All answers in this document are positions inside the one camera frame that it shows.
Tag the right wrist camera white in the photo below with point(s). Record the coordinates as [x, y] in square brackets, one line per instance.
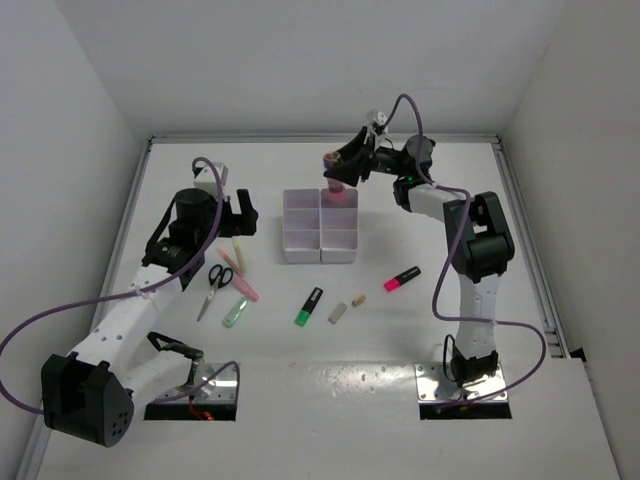
[376, 123]

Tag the yellow pastel pen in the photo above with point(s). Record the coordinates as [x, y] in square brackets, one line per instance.
[239, 255]

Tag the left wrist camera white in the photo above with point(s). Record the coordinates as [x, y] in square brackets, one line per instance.
[210, 180]

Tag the black handled scissors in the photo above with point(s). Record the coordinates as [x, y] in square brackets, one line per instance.
[219, 276]

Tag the white organizer box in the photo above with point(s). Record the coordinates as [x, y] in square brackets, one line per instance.
[339, 226]
[301, 226]

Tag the metal base plate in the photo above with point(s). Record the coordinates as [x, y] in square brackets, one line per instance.
[213, 383]
[433, 387]

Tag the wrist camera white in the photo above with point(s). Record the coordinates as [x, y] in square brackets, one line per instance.
[210, 180]
[376, 123]

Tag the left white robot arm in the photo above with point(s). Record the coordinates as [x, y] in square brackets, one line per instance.
[123, 365]

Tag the green correction tape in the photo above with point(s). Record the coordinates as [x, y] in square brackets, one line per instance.
[236, 312]

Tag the pink correction tape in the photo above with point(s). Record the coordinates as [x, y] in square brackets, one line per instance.
[245, 288]

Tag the pink black highlighter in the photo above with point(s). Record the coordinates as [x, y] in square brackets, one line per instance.
[402, 278]

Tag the small tan eraser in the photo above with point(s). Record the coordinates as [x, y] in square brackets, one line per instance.
[358, 300]

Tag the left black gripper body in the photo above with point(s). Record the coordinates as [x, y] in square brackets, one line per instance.
[233, 224]

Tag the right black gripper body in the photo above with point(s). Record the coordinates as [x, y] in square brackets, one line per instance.
[384, 160]

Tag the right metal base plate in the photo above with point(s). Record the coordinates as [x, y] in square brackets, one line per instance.
[433, 387]

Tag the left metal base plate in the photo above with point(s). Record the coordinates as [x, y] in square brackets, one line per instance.
[213, 383]

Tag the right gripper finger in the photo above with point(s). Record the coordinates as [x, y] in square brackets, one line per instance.
[350, 174]
[357, 149]

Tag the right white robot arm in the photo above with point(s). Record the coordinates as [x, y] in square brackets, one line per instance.
[479, 242]

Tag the green black highlighter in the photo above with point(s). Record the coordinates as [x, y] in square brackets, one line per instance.
[309, 306]

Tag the grey eraser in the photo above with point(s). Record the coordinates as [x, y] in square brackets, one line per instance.
[337, 312]

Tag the right white organizer box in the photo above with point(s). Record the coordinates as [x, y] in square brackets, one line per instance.
[339, 226]

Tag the pink pastel pen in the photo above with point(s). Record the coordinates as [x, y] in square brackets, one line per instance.
[229, 261]

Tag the left white organizer box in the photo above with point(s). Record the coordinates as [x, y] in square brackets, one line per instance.
[301, 226]

